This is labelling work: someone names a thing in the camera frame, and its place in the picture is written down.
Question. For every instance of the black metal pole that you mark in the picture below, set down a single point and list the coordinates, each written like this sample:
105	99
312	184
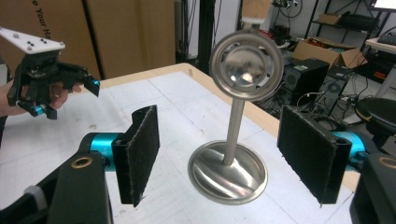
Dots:
207	34

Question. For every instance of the black metal shelf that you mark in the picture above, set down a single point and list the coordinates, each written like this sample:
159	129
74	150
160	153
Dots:
351	23

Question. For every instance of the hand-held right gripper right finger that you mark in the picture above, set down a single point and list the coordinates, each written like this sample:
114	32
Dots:
311	155

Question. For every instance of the black computer tower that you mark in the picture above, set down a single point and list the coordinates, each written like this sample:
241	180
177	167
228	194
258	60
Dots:
306	76

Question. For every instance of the steel stand with round base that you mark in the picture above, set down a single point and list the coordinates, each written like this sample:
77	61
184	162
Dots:
227	177

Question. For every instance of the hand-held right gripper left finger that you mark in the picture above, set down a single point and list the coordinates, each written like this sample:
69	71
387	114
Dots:
137	155

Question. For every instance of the open cardboard box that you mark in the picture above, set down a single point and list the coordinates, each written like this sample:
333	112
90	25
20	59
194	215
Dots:
323	51

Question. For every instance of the black chair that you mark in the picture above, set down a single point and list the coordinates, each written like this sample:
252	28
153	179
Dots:
381	113

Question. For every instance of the grey computer case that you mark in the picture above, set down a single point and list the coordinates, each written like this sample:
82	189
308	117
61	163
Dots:
336	87

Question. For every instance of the small cardboard box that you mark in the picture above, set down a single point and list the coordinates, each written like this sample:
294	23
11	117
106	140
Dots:
329	18

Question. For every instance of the large plain cardboard box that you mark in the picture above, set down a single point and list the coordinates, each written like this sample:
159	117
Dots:
130	34

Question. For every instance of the large printed cardboard box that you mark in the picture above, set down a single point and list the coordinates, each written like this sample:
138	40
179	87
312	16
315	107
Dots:
62	25

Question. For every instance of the black keyboard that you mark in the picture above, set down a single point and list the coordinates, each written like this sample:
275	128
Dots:
387	39

